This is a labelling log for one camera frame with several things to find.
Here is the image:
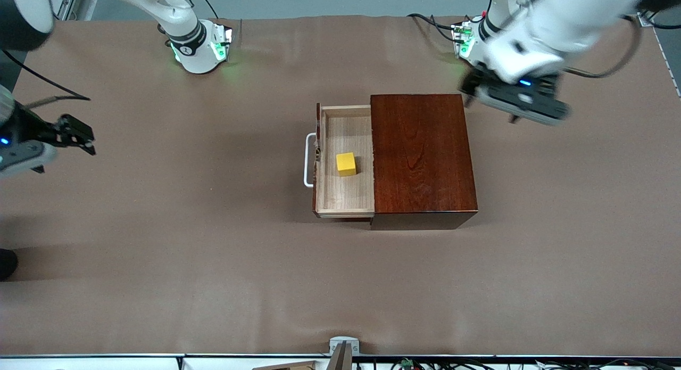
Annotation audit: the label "yellow wooden block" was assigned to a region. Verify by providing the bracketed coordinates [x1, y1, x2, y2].
[336, 152, 358, 178]

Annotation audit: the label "wooden drawer with white handle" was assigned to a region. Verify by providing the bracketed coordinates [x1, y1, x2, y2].
[304, 103, 376, 222]

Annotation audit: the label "dark red wooden cabinet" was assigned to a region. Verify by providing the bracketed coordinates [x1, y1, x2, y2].
[369, 94, 478, 231]

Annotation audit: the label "black round object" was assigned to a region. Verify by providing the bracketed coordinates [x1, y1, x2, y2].
[0, 249, 19, 282]

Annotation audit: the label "brown table mat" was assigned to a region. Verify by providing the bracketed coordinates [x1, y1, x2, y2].
[0, 14, 681, 357]

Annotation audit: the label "brown cardboard piece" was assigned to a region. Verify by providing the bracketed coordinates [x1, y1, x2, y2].
[251, 360, 320, 370]

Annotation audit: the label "tangled black cables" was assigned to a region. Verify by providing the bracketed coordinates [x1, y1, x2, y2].
[388, 358, 681, 370]

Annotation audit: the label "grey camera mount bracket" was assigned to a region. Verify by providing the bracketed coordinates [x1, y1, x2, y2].
[328, 336, 361, 370]

